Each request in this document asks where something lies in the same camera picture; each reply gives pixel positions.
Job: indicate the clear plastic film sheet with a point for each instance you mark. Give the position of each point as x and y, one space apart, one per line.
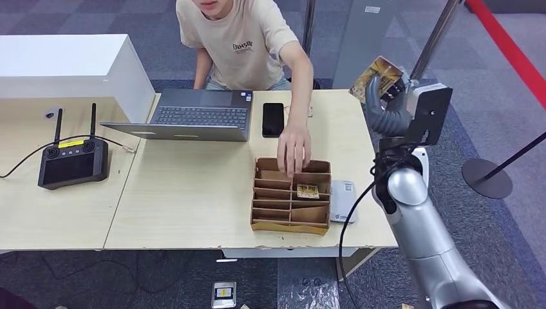
311 296

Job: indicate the black stanchion with round base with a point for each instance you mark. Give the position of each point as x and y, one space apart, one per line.
486 179

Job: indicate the chrome stanchion post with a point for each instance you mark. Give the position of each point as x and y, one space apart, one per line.
434 38

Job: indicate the grey open laptop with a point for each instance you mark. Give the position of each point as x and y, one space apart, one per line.
200 115

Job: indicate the person's left forearm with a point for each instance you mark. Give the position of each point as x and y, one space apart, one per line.
300 89

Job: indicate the person's left hand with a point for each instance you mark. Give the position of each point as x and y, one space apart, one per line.
294 147

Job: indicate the black remote controller with antennas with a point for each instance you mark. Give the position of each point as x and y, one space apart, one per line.
70 168

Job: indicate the person's right forearm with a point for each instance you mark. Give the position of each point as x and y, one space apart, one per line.
202 68

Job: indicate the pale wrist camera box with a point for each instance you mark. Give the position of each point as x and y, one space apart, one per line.
431 111

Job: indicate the person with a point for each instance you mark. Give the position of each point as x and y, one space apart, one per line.
239 47

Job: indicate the white strip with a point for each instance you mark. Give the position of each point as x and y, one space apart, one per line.
226 260

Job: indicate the black smartphone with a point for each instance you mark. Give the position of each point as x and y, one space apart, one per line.
273 120

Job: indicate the dark metal pole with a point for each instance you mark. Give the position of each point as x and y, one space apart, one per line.
309 21

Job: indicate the golden picture ID card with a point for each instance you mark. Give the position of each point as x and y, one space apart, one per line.
382 68

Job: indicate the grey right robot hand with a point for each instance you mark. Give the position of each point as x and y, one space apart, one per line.
373 98

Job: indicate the pale wooden desk leg panel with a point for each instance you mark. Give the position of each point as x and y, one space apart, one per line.
356 262

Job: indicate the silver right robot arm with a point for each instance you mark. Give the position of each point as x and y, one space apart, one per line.
418 230

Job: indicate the white cabinet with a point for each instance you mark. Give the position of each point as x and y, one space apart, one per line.
64 64

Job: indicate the grey upright panel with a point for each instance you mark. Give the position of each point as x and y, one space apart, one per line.
362 34

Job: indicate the red barrier belt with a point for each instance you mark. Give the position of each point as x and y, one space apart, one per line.
512 47

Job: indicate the silver floor socket plate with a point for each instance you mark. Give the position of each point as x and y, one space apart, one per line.
223 294

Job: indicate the brown cardboard card organizer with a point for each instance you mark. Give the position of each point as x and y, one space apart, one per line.
273 226

